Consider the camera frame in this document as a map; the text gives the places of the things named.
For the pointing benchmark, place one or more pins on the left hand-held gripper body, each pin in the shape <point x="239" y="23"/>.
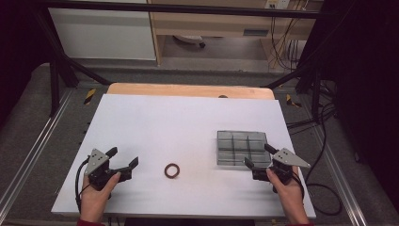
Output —
<point x="98" y="160"/>

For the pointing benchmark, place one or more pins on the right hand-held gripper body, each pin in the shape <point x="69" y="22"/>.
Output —
<point x="284" y="158"/>

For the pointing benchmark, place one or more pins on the clear plastic compartment box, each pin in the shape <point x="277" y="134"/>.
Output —
<point x="238" y="147"/>

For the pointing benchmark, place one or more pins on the person's right hand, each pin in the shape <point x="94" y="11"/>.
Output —
<point x="291" y="197"/>

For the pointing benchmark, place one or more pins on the person's left hand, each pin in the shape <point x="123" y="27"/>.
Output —
<point x="94" y="201"/>

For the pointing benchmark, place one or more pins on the white table board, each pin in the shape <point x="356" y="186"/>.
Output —
<point x="156" y="125"/>

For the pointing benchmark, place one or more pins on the black metal stand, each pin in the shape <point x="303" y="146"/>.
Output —
<point x="315" y="91"/>
<point x="55" y="84"/>

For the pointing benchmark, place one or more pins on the light wooden table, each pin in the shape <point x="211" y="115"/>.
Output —
<point x="188" y="91"/>

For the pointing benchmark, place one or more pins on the black curtain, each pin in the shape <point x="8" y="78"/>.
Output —
<point x="19" y="47"/>
<point x="370" y="78"/>

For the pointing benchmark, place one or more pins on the white cabinet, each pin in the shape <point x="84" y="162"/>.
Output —
<point x="103" y="34"/>

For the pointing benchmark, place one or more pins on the office chair base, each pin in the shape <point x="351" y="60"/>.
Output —
<point x="191" y="39"/>

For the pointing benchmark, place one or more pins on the wooden desk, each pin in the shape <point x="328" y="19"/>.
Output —
<point x="204" y="23"/>

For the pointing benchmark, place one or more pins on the white power strip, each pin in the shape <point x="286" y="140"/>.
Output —
<point x="277" y="3"/>

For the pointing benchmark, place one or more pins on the aluminium floor rail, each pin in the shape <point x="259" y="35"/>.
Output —
<point x="37" y="141"/>
<point x="337" y="175"/>

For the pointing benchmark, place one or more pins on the black horizontal frame bar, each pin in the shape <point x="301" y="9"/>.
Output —
<point x="188" y="9"/>

